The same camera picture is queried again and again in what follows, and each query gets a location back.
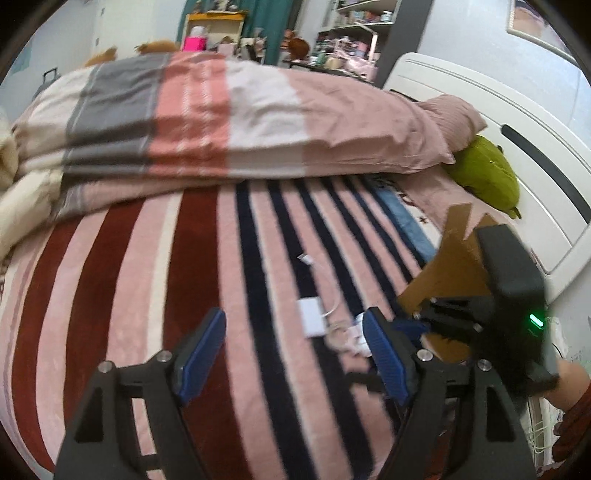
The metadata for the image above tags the cream blanket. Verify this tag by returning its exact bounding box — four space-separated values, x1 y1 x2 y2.
0 105 63 261

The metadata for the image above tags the white adapter block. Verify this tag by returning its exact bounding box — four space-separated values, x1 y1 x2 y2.
297 298 325 339

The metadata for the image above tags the white bed headboard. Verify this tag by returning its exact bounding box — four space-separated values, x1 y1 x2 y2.
383 52 591 278

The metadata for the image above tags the striped pink grey duvet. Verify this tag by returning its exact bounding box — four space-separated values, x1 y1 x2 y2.
11 52 457 232

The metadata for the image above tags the pink pillow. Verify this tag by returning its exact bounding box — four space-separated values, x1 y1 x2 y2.
416 93 489 163

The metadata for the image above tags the dark brown plush toy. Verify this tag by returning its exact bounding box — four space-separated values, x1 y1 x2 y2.
284 30 311 62

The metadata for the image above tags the yellow wooden shelf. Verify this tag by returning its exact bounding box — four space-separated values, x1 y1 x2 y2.
184 11 247 58

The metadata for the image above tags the green plush toy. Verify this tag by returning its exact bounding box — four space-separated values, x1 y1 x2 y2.
444 135 523 219

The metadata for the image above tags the striped red pink blanket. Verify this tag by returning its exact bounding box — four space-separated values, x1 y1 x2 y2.
0 178 439 480

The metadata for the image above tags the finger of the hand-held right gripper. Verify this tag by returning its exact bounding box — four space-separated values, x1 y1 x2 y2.
398 295 496 341

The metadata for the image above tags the black suitcase handle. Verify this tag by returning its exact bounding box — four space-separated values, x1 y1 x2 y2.
31 67 60 100

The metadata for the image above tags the framed wall picture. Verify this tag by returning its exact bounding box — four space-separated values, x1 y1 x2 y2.
505 0 579 63

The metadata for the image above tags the person's right forearm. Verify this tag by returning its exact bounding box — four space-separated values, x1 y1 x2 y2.
549 360 591 462

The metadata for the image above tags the blue denim cloth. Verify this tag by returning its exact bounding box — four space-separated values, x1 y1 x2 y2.
367 182 438 265

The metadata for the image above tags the cluttered storage shelf unit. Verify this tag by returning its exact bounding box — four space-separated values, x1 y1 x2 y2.
311 0 403 83

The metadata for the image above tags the teal curtain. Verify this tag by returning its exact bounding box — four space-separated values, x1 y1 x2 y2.
185 0 321 66

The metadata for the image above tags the pink bottle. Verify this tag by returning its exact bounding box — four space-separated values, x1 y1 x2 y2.
181 27 208 52

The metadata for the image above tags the brown cardboard box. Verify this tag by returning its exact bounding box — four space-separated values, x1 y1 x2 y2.
398 203 509 363

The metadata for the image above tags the white cable bundle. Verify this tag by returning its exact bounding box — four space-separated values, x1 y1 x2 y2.
299 253 372 357

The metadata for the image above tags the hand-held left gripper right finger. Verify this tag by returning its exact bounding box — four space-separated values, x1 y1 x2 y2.
362 307 536 480

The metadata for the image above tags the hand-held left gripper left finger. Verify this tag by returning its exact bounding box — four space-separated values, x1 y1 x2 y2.
54 308 227 480

